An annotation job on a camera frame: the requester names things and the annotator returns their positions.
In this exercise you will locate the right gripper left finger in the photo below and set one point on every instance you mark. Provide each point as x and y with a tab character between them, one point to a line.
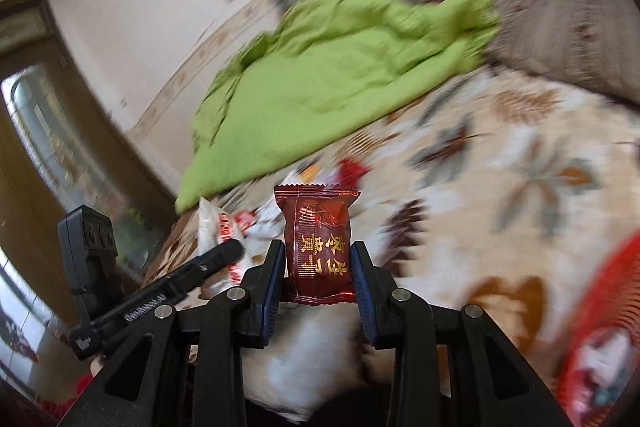
263	288

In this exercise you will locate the brown striped pillow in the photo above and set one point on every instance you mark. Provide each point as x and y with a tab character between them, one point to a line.
593	44

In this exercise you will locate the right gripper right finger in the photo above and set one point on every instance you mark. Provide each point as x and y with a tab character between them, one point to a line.
373	286

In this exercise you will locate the leaf pattern fleece blanket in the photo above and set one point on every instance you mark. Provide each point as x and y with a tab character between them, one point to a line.
498	188

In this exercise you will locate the orange medicine box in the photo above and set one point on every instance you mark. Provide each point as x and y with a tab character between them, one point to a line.
310	173

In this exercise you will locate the green quilt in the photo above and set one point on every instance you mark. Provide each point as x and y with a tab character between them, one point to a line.
330	68

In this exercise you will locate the wooden glass door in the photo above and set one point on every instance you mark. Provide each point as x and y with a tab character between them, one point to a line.
59	151

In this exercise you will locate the red white paper box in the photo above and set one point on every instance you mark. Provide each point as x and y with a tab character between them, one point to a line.
232	242

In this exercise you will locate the red sleeve left forearm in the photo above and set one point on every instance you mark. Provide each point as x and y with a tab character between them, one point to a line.
56	410

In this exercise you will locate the red plastic mesh basket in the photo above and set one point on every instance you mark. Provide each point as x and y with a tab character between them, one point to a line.
600	371

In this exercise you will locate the dark red snack wrapper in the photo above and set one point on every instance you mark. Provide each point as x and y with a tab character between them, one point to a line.
317	237

